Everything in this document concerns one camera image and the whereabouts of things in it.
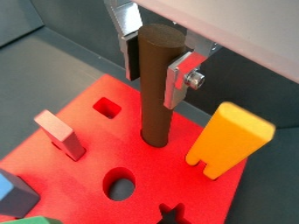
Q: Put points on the blue wooden peg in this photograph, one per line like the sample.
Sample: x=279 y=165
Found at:
x=17 y=197

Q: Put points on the red rectangular wooden peg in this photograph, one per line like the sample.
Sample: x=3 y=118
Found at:
x=60 y=134

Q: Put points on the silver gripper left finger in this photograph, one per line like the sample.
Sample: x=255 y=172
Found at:
x=124 y=15

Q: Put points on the red shape sorter board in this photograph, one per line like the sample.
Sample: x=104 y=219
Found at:
x=124 y=182

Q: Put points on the yellow wooden peg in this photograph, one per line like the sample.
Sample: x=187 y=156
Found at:
x=234 y=134

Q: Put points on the green wooden peg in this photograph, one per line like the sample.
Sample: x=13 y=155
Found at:
x=33 y=220

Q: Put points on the brown oval wooden peg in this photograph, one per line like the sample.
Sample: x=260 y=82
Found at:
x=160 y=46

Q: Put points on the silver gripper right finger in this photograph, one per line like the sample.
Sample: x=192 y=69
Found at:
x=183 y=72

